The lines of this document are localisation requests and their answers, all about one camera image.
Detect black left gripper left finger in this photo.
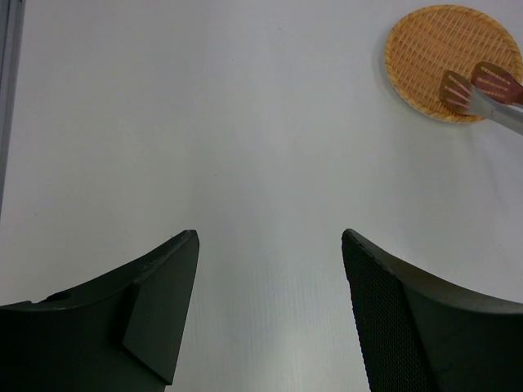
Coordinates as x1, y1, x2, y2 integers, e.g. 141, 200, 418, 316
1, 230, 199, 391

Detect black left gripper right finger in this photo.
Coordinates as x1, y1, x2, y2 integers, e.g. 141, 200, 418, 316
342, 229, 522, 391

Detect left aluminium frame post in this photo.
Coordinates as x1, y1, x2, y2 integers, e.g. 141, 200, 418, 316
0, 0, 26, 199

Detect steel tongs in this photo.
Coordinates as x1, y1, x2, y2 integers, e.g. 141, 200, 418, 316
439, 61, 522, 135

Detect woven bamboo tray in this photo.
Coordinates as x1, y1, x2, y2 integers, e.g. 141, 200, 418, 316
384, 5, 522, 124

